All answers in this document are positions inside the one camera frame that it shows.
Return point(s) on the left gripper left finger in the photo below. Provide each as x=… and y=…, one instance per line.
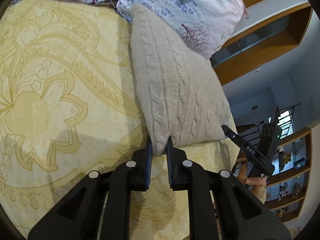
x=142, y=171

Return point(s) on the right hand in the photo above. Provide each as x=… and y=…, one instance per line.
x=258, y=183

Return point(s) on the yellow patterned bed sheet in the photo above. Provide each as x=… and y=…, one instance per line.
x=69, y=104

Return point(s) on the window with bars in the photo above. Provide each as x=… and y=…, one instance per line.
x=285, y=121

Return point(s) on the wooden wall shelf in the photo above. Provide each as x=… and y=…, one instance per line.
x=274, y=27

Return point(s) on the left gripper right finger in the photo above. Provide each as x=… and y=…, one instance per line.
x=176, y=173

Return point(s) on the wooden display shelf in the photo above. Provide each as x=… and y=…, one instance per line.
x=287, y=188

